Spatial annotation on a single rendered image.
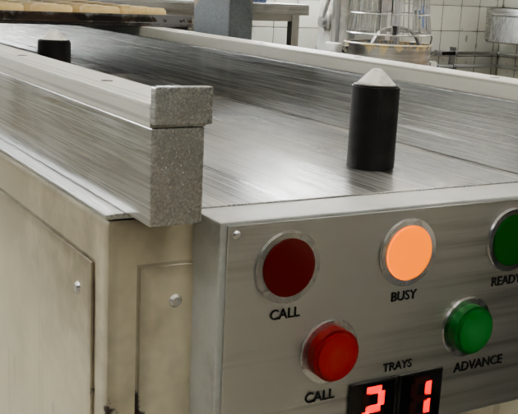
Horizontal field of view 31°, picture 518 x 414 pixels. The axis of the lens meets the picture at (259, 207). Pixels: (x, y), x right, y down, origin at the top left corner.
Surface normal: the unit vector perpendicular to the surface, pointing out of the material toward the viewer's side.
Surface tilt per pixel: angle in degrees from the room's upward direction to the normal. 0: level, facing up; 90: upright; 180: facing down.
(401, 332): 90
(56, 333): 90
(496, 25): 81
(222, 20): 90
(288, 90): 90
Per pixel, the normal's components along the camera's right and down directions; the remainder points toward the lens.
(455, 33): 0.53, 0.22
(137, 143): -0.87, 0.07
